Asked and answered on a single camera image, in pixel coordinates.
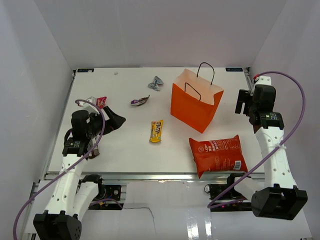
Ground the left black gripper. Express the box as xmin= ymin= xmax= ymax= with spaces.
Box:
xmin=86 ymin=106 xmax=125 ymax=139

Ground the red pink snack packet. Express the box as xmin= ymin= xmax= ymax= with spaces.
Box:
xmin=96 ymin=96 xmax=107 ymax=109

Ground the purple brown chocolate bar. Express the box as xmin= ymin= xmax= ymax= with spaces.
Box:
xmin=130 ymin=95 xmax=150 ymax=107

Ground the yellow candy packet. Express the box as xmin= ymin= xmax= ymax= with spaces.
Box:
xmin=149 ymin=120 xmax=164 ymax=143

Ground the orange paper bag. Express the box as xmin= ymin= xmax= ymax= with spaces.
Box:
xmin=170 ymin=62 xmax=224 ymax=133

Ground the silver blue wrapper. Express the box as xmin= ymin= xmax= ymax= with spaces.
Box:
xmin=147 ymin=76 xmax=164 ymax=91

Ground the large orange snack pouch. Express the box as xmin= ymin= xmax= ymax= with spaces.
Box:
xmin=189 ymin=135 xmax=248 ymax=178

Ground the brown chocolate bar wrapper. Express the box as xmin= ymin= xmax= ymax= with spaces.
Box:
xmin=88 ymin=138 xmax=100 ymax=159

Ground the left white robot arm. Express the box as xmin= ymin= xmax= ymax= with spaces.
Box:
xmin=33 ymin=106 xmax=126 ymax=240

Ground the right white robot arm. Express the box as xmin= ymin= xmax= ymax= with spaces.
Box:
xmin=225 ymin=84 xmax=308 ymax=221

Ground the right blue corner label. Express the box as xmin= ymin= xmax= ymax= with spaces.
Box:
xmin=225 ymin=67 xmax=243 ymax=72

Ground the blue corner label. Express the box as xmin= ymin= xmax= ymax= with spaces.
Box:
xmin=225 ymin=67 xmax=243 ymax=72
xmin=77 ymin=68 xmax=95 ymax=73

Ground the left blue corner label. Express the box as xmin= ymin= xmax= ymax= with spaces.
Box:
xmin=77 ymin=68 xmax=95 ymax=73

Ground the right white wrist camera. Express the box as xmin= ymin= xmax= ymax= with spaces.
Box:
xmin=250 ymin=75 xmax=272 ymax=96

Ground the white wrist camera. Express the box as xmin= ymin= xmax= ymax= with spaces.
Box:
xmin=82 ymin=97 xmax=109 ymax=120
xmin=250 ymin=75 xmax=272 ymax=96

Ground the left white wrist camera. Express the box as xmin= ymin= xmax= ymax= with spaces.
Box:
xmin=82 ymin=97 xmax=109 ymax=120

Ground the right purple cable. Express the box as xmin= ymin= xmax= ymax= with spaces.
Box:
xmin=206 ymin=71 xmax=306 ymax=209

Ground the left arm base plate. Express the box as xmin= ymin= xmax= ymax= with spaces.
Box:
xmin=90 ymin=184 xmax=122 ymax=206

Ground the aluminium table rail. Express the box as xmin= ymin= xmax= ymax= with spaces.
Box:
xmin=39 ymin=172 xmax=266 ymax=183

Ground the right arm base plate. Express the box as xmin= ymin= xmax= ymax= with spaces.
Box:
xmin=204 ymin=182 xmax=253 ymax=208

